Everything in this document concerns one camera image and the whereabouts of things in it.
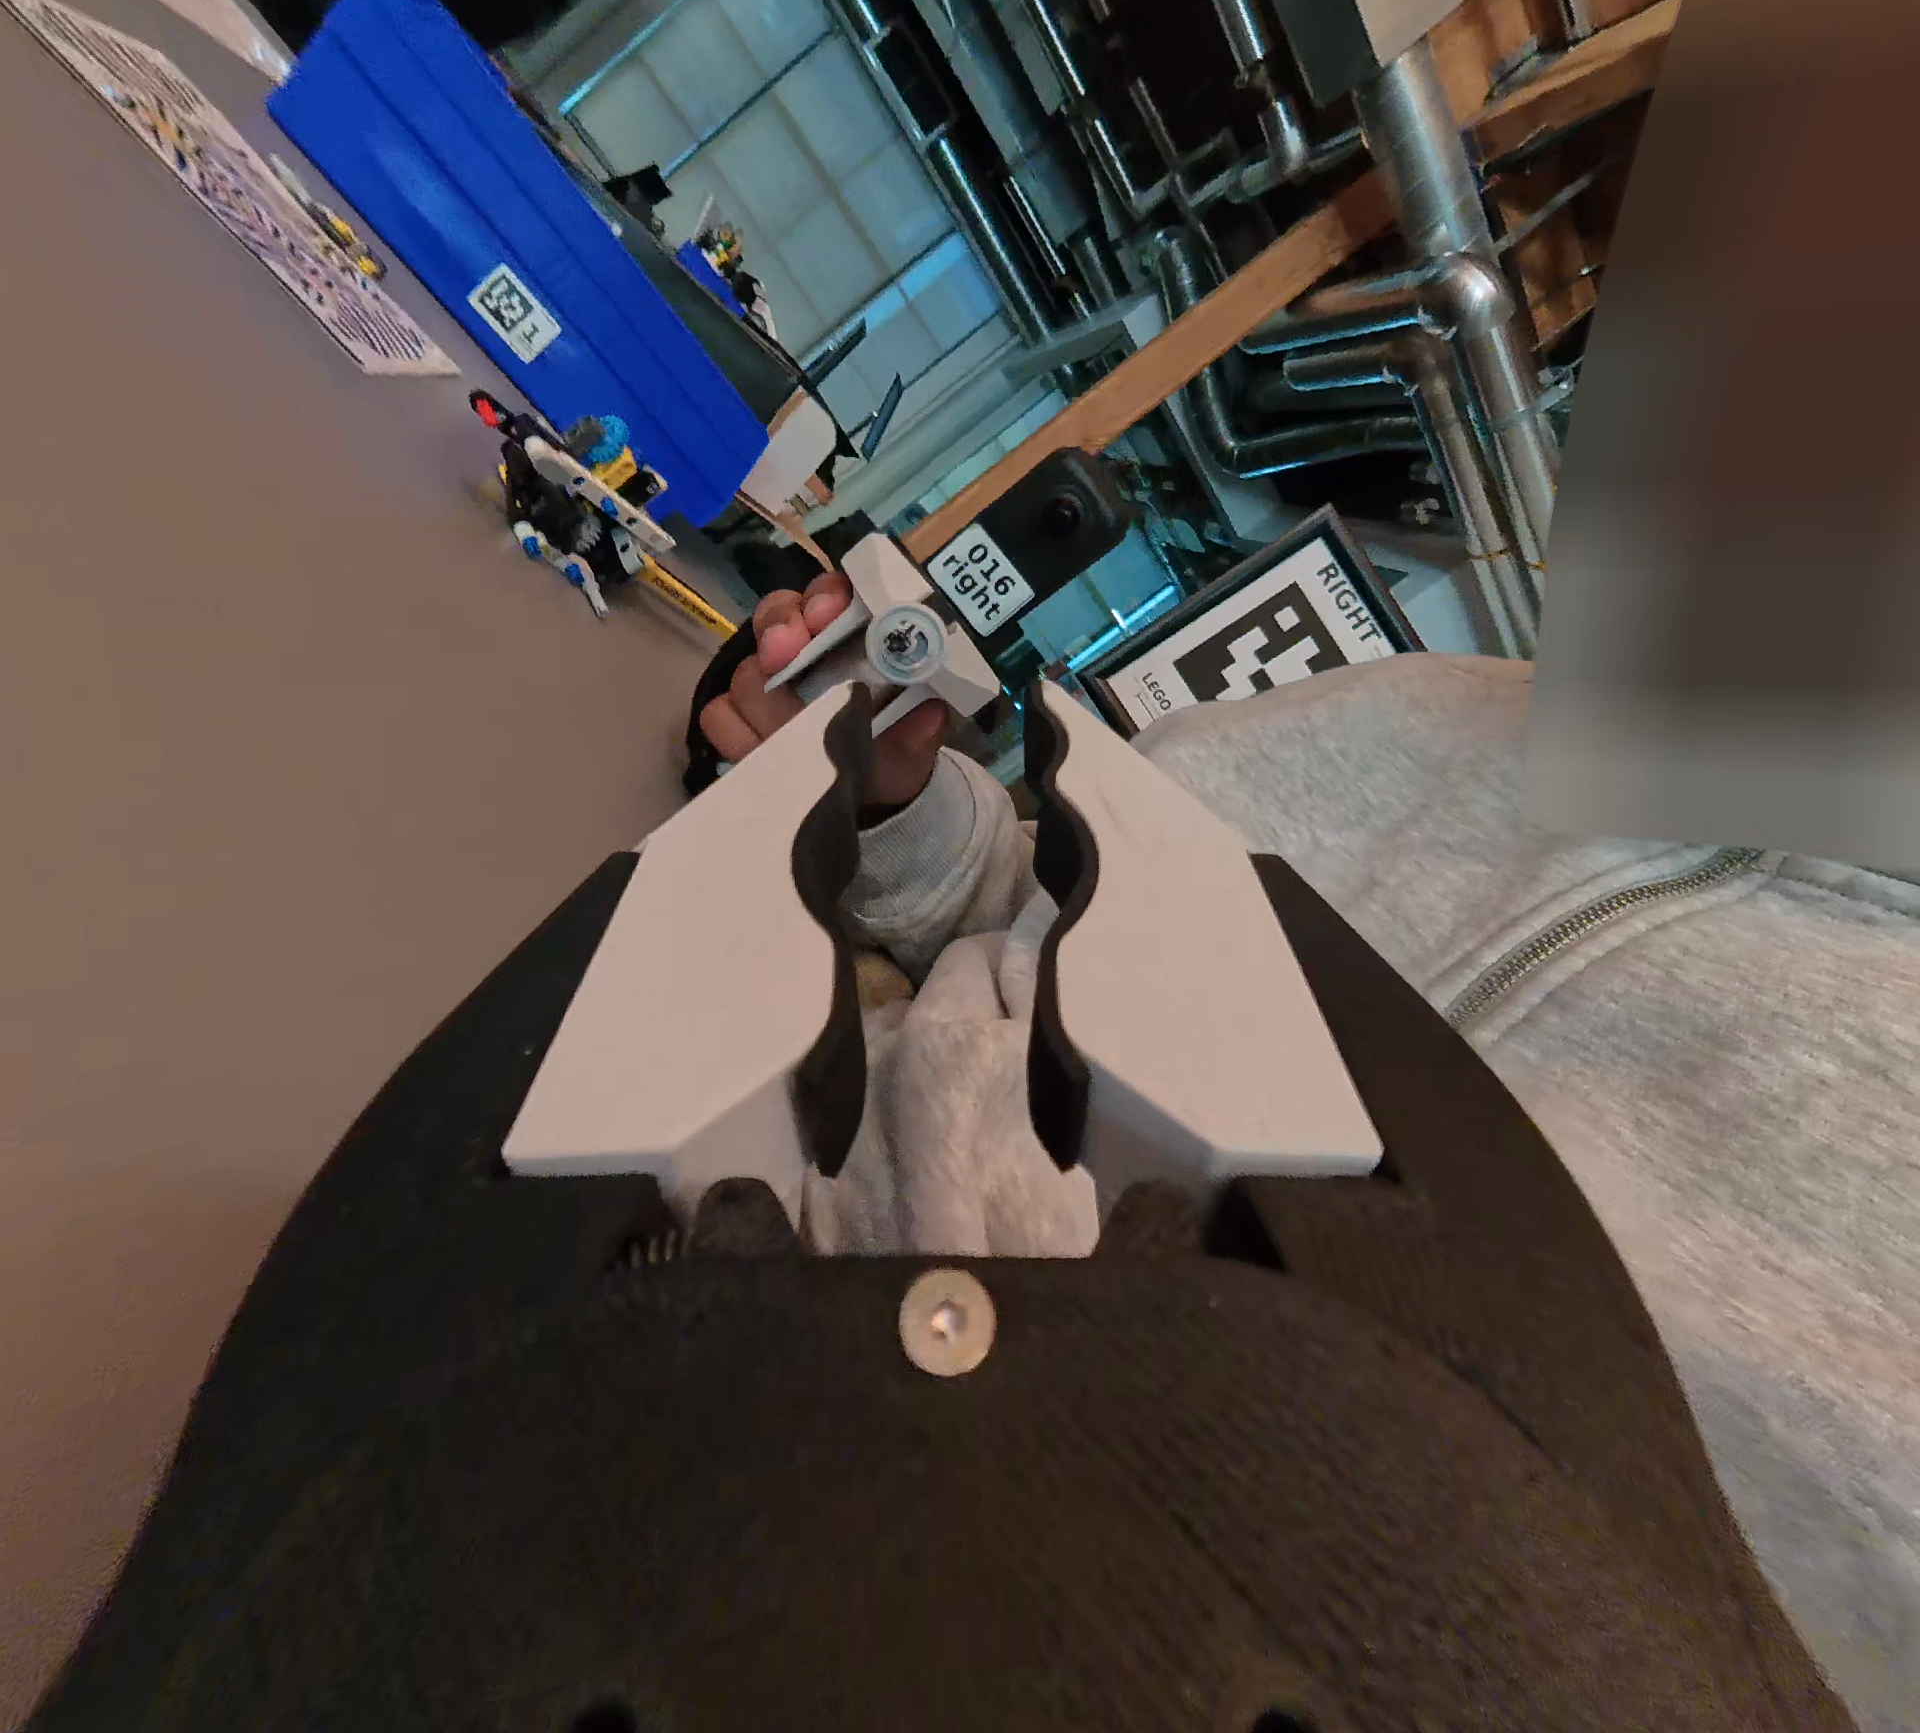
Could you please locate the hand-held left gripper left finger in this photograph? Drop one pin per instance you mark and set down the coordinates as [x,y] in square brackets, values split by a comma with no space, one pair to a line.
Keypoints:
[690,1000]

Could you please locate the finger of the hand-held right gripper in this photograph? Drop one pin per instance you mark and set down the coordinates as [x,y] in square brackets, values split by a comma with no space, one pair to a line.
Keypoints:
[968,691]
[875,571]

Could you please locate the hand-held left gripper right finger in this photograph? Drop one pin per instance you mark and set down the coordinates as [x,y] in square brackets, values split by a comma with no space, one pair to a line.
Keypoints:
[1215,1000]

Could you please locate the grey round lego connector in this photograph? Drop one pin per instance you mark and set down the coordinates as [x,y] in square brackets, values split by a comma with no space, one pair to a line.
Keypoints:
[905,644]

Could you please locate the person's right forearm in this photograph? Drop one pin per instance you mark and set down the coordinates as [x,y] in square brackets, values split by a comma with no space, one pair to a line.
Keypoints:
[939,849]

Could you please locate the yellow lego beam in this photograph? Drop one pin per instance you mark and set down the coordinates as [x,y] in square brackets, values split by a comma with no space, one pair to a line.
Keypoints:
[682,593]

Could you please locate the partly built lego model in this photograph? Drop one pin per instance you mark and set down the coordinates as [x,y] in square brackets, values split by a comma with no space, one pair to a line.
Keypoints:
[563,496]

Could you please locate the pile of loose lego pieces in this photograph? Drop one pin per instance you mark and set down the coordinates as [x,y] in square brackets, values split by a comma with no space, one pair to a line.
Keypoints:
[338,233]

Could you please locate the lego instruction booklet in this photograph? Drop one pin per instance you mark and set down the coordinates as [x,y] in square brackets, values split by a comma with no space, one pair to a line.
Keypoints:
[224,189]

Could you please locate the person's right hand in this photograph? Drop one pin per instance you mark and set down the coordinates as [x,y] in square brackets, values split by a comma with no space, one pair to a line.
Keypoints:
[765,712]

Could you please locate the framed marker sign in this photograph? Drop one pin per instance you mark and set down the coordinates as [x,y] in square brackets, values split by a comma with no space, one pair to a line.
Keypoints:
[1275,631]

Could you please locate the wooden beam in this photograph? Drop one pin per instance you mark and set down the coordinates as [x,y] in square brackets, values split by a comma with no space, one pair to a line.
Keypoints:
[1200,316]

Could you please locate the grey hoodie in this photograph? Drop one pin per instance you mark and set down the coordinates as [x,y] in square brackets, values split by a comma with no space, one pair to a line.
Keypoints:
[1651,1089]

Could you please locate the silver ventilation pipe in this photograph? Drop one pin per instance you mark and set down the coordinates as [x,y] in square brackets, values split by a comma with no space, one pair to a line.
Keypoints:
[1440,263]

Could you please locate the blue plastic bin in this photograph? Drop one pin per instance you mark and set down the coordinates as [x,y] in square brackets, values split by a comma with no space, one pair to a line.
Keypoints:
[494,172]

